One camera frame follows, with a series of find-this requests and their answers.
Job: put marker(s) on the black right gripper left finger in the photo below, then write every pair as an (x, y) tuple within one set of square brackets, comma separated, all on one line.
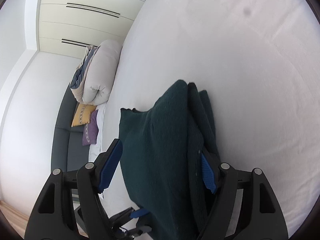
[(53, 215)]

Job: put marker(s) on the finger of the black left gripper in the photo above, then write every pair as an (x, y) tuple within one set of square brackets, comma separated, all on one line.
[(127, 215)]

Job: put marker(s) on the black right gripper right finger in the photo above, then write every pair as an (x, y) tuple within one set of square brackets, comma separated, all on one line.
[(260, 214)]

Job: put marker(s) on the dark green knitted sweater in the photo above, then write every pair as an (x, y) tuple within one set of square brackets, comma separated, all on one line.
[(161, 161)]

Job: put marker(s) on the dark grey upholstered headboard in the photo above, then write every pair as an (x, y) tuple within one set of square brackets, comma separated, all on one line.
[(68, 152)]

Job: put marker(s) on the white pillow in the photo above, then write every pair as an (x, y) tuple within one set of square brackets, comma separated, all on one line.
[(96, 149)]

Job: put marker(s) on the purple patterned cushion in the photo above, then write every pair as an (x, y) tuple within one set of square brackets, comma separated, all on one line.
[(91, 130)]

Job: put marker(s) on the yellow patterned cushion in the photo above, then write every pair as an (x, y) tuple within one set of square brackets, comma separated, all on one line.
[(83, 115)]

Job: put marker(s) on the rolled beige duvet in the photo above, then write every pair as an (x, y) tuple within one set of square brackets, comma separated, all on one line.
[(93, 79)]

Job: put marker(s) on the white bed sheet mattress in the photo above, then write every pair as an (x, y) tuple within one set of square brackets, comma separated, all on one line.
[(259, 62)]

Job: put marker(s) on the cream wardrobe with black handles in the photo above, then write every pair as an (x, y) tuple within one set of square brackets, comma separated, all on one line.
[(67, 27)]

